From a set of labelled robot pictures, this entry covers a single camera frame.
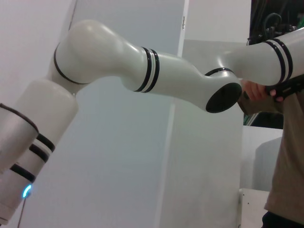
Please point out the person's bare hand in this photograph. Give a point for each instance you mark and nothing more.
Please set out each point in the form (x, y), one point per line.
(255, 90)

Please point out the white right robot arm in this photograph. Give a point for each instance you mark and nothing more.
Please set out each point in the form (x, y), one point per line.
(114, 61)

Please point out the black handheld teleoperation controller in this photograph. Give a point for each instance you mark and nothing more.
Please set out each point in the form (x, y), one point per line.
(289, 86)

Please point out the white cabinet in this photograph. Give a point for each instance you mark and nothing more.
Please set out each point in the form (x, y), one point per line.
(253, 209)

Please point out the person in tan shirt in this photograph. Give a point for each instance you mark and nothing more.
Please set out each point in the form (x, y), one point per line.
(289, 154)

